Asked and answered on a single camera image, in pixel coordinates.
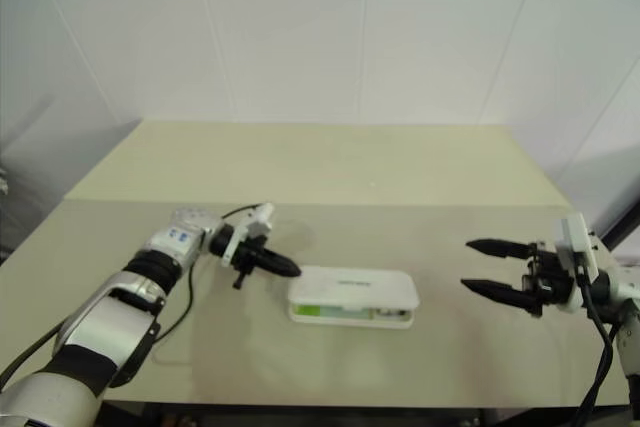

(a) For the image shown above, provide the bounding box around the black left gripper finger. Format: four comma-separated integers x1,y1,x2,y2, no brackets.
255,258,303,279
258,247,301,274

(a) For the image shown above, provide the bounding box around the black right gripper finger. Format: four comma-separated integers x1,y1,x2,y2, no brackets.
465,237,532,260
460,277,543,319

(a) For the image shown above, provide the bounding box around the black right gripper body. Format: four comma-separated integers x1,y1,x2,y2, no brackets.
519,241,577,319

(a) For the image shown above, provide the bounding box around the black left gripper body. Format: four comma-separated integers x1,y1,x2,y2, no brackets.
231,238,267,291

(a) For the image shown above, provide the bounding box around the white hard pencil case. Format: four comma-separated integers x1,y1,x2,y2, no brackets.
287,265,421,331

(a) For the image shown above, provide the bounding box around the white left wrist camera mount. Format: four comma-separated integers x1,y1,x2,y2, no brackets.
222,202,277,269

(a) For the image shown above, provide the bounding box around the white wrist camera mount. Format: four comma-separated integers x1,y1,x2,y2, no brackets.
222,202,277,269
556,211,601,314

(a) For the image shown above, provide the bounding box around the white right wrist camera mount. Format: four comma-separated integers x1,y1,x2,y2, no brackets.
556,211,601,314

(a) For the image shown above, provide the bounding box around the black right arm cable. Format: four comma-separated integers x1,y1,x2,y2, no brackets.
573,266,622,427

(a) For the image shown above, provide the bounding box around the dark metal frame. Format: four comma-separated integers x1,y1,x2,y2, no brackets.
598,186,640,268

